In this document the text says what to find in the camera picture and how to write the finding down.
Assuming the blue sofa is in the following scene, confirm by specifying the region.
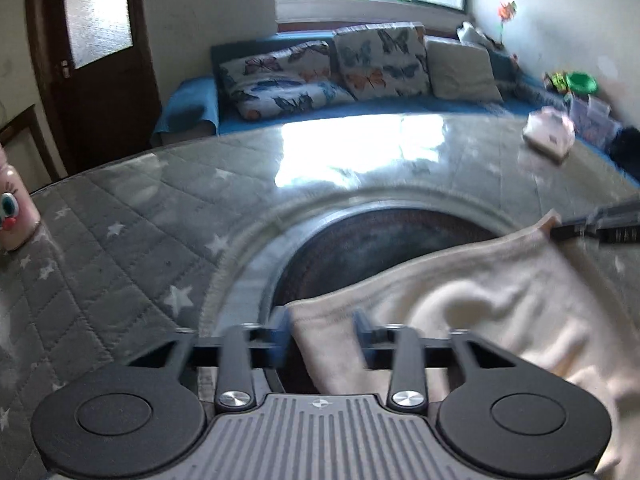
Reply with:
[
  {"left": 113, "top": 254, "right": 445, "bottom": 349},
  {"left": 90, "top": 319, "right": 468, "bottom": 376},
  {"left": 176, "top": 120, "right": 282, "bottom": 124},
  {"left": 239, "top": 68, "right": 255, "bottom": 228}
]
[{"left": 150, "top": 29, "right": 640, "bottom": 181}]

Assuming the grey star quilted table cover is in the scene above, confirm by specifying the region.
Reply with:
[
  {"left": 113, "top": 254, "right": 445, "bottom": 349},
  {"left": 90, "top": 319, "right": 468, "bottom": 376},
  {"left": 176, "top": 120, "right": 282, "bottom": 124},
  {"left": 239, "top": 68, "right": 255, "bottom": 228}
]
[{"left": 1, "top": 113, "right": 639, "bottom": 479}]

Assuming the plain beige cushion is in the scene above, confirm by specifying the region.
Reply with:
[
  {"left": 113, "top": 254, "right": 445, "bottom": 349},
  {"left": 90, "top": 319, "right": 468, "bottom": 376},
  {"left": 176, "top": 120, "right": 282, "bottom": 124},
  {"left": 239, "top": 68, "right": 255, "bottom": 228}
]
[{"left": 425, "top": 37, "right": 502, "bottom": 103}]

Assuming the clear plastic storage box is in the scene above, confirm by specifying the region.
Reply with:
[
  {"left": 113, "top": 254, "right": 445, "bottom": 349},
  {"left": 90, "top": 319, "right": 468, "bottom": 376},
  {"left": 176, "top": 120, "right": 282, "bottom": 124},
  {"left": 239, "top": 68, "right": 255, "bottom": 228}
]
[{"left": 570, "top": 94, "right": 623, "bottom": 152}]

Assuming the glass lazy susan turntable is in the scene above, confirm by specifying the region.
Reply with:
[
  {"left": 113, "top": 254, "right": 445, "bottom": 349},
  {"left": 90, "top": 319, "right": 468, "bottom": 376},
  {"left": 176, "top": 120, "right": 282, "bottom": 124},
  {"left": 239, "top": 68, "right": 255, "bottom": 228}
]
[{"left": 198, "top": 182, "right": 520, "bottom": 336}]

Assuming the butterfly print cushion upright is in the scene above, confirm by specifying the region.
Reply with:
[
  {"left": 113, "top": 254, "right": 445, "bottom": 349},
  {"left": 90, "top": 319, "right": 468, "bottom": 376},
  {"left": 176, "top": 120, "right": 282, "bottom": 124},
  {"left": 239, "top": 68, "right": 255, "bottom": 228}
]
[{"left": 333, "top": 22, "right": 431, "bottom": 101}]

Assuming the butterfly print pillow lying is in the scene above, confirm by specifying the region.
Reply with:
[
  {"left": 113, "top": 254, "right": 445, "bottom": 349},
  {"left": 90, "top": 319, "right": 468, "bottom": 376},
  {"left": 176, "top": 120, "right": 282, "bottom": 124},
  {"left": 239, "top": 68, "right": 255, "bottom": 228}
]
[{"left": 219, "top": 41, "right": 355, "bottom": 122}]

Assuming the pink cartoon face bottle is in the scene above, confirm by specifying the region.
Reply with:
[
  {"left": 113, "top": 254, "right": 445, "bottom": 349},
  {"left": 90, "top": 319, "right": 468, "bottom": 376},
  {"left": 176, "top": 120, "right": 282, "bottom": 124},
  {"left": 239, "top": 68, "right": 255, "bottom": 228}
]
[{"left": 0, "top": 148, "right": 41, "bottom": 252}]

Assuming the cream knit garment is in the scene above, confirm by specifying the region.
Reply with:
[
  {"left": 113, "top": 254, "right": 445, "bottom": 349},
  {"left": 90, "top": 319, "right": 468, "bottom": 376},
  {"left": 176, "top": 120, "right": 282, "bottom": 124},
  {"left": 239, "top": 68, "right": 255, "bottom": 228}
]
[{"left": 288, "top": 213, "right": 639, "bottom": 479}]

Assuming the pink white tissue pack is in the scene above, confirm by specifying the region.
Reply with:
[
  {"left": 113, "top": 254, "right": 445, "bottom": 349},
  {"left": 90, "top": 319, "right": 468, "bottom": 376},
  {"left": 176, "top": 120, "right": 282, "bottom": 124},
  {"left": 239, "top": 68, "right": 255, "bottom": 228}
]
[{"left": 522, "top": 106, "right": 576, "bottom": 164}]

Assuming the green plastic bowl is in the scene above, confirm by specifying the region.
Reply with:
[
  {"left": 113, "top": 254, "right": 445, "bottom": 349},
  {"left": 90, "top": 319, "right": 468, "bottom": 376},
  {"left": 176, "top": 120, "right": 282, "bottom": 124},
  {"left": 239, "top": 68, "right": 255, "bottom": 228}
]
[{"left": 565, "top": 72, "right": 599, "bottom": 96}]

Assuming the dark wooden door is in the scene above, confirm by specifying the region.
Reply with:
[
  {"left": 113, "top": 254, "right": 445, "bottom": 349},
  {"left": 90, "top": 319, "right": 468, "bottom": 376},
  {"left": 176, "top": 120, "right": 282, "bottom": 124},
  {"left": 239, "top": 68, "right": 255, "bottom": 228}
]
[{"left": 25, "top": 0, "right": 160, "bottom": 174}]

